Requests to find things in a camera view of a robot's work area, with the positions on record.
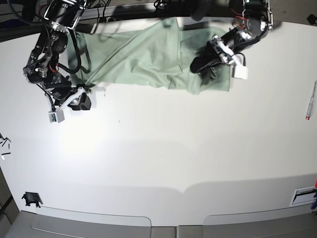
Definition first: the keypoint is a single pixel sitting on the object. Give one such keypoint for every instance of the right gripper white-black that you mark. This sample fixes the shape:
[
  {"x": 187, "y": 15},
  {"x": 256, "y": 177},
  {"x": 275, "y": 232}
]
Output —
[{"x": 75, "y": 98}]

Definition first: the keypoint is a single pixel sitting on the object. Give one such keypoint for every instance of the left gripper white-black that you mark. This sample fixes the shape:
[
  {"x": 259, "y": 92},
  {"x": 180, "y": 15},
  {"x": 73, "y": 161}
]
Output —
[{"x": 218, "y": 55}]

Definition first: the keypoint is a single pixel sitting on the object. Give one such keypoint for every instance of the light green T-shirt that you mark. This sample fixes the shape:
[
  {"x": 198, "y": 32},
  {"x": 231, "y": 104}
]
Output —
[{"x": 157, "y": 56}]

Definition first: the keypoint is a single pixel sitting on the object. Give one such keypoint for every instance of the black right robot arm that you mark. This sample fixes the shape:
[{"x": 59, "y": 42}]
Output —
[{"x": 42, "y": 68}]

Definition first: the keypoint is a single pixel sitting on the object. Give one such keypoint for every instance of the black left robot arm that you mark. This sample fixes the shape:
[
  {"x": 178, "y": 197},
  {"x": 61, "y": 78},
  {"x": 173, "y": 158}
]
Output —
[{"x": 252, "y": 19}]

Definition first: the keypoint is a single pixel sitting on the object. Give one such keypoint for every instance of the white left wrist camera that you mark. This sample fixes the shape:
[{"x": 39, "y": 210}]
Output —
[{"x": 240, "y": 72}]

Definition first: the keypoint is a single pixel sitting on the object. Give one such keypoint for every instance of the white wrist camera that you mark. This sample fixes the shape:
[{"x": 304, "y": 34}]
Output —
[
  {"x": 240, "y": 72},
  {"x": 56, "y": 116}
]

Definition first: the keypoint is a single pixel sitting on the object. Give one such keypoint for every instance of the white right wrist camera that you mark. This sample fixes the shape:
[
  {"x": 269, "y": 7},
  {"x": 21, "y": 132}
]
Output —
[{"x": 56, "y": 116}]

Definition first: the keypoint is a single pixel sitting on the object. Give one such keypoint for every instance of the black plastic bracket part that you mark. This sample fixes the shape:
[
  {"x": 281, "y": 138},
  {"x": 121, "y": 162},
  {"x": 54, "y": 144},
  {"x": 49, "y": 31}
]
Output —
[{"x": 32, "y": 198}]

